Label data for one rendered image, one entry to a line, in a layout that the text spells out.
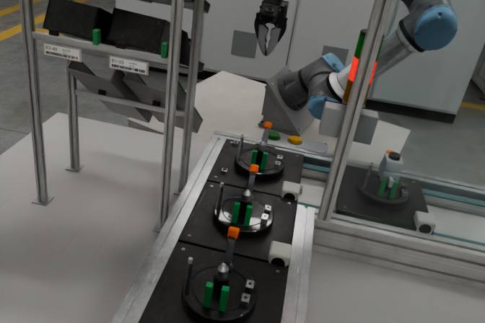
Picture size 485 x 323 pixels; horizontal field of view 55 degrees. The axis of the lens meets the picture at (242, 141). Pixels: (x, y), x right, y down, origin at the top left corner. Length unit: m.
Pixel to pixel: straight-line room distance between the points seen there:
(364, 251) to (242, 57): 3.25
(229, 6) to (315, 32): 0.77
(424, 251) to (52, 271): 0.86
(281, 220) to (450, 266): 0.43
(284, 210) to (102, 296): 0.45
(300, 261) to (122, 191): 0.55
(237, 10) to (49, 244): 3.28
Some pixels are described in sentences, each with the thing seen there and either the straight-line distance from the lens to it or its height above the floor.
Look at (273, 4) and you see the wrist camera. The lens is 1.29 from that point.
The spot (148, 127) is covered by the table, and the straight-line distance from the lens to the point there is 1.68.
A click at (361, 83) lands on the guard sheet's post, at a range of 1.02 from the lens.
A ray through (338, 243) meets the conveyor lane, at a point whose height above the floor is 0.90.
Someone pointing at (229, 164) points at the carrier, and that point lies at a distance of 1.29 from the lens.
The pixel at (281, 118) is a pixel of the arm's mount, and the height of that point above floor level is 0.91.
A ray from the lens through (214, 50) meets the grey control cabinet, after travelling 4.32.
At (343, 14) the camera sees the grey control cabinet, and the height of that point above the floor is 0.81.
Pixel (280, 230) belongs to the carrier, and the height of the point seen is 0.97.
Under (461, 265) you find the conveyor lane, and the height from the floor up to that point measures 0.92.
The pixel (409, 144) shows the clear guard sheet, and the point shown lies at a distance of 1.09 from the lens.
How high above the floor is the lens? 1.64
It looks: 28 degrees down
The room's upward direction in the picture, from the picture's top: 9 degrees clockwise
